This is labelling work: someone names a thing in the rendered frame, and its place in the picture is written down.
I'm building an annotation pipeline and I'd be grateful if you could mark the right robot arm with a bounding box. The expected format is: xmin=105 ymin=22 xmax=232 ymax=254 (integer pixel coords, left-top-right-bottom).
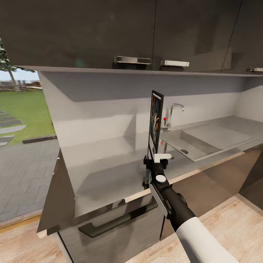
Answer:
xmin=144 ymin=154 xmax=239 ymax=263

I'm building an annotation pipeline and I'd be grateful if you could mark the poster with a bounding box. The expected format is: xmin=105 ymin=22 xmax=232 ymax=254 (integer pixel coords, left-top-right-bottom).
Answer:
xmin=148 ymin=90 xmax=164 ymax=159

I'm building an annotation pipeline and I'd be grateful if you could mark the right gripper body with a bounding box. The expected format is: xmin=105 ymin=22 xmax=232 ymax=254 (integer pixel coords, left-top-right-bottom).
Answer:
xmin=146 ymin=159 xmax=167 ymax=172

